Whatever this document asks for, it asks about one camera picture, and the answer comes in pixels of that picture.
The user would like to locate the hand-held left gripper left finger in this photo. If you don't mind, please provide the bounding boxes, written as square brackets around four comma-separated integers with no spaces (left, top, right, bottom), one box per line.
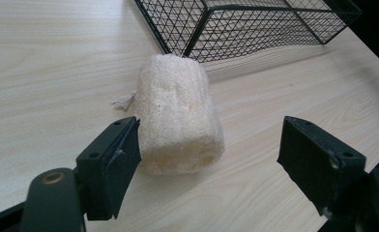
[75,116,142,221]

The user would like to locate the black wire mesh basket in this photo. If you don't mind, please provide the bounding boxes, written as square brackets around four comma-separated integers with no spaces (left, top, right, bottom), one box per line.
[134,0,363,64]

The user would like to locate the beige loofah sponge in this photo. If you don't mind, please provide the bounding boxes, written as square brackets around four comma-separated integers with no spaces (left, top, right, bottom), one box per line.
[111,53,226,176]

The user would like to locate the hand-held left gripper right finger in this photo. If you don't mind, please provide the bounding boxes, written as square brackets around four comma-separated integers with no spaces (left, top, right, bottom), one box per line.
[277,116,367,220]

